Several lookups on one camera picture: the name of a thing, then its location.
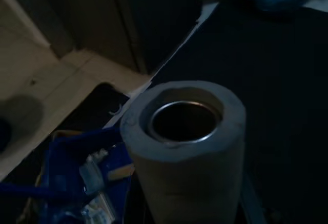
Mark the white brush with grey handle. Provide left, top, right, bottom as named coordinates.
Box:
left=119, top=80, right=247, bottom=224

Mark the blue plastic dustpan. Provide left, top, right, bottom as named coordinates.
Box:
left=0, top=126, right=135, bottom=224

